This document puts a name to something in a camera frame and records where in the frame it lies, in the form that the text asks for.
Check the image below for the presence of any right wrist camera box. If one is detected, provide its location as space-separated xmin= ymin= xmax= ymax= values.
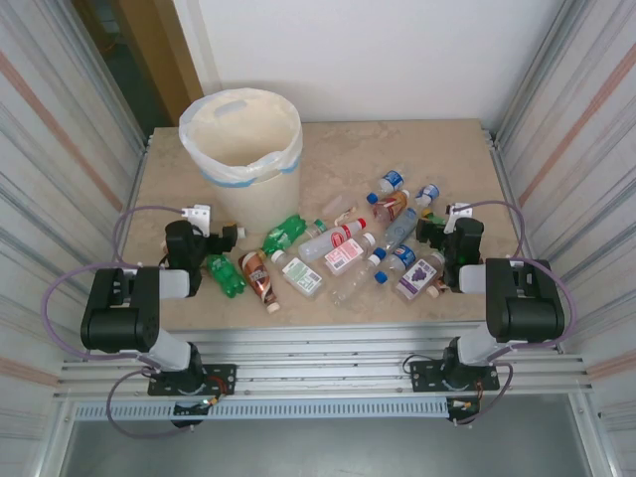
xmin=444 ymin=201 xmax=478 ymax=234

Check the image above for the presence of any wooden door frame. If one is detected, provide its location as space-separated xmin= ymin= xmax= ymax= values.
xmin=116 ymin=0 xmax=205 ymax=128

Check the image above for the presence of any blue label bottle blue cap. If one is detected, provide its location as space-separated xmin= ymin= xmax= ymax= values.
xmin=375 ymin=242 xmax=418 ymax=285
xmin=366 ymin=168 xmax=407 ymax=205

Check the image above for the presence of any small blue label bottle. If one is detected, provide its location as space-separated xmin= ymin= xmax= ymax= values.
xmin=414 ymin=182 xmax=442 ymax=209

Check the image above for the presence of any aluminium rail frame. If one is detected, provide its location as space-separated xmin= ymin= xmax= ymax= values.
xmin=54 ymin=320 xmax=595 ymax=401

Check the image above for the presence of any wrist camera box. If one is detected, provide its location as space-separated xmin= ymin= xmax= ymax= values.
xmin=181 ymin=203 xmax=213 ymax=226
xmin=444 ymin=201 xmax=478 ymax=234

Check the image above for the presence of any white slotted cable duct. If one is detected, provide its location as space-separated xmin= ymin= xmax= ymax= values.
xmin=73 ymin=399 xmax=451 ymax=422

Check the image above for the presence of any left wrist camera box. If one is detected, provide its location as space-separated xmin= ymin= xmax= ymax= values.
xmin=181 ymin=203 xmax=213 ymax=226

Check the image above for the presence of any translucent capless bottle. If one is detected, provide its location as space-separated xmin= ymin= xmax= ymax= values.
xmin=321 ymin=194 xmax=360 ymax=219

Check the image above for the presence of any bluish clear bottle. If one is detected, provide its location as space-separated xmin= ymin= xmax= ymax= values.
xmin=381 ymin=207 xmax=419 ymax=254

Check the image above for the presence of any cream plastic bin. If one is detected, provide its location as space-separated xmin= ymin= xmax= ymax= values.
xmin=181 ymin=87 xmax=304 ymax=235

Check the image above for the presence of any translucent white bin liner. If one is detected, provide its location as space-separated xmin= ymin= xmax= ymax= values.
xmin=178 ymin=87 xmax=304 ymax=189

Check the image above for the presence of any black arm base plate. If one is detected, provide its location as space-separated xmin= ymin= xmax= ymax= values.
xmin=147 ymin=364 xmax=238 ymax=398
xmin=409 ymin=360 xmax=501 ymax=394

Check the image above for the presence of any green plastic bottle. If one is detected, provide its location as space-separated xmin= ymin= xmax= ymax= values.
xmin=206 ymin=253 xmax=248 ymax=300

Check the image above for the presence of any green label square bottle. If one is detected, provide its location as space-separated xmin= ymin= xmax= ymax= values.
xmin=269 ymin=248 xmax=325 ymax=301

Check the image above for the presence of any purple grape label bottle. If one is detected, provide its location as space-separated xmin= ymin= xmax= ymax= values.
xmin=395 ymin=249 xmax=447 ymax=303

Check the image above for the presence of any brown label bottle white cap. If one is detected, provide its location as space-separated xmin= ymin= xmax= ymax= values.
xmin=238 ymin=249 xmax=281 ymax=315

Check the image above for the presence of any red orange label bottle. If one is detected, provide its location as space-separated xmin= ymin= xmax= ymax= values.
xmin=372 ymin=188 xmax=412 ymax=226

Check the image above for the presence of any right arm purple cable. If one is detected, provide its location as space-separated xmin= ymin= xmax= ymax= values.
xmin=454 ymin=200 xmax=577 ymax=427

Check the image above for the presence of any aluminium frame post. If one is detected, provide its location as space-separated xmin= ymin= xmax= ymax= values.
xmin=62 ymin=0 xmax=153 ymax=150
xmin=494 ymin=0 xmax=585 ymax=143

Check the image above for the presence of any red label square bottle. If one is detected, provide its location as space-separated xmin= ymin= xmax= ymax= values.
xmin=322 ymin=232 xmax=378 ymax=277

